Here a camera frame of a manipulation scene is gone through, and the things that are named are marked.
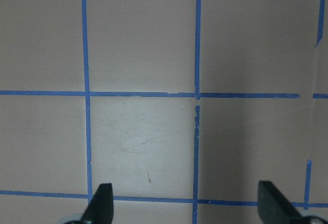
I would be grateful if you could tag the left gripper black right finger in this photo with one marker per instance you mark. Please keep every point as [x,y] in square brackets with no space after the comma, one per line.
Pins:
[273,206]

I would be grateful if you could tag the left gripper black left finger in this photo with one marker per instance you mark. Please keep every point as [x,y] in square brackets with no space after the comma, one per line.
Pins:
[101,208]

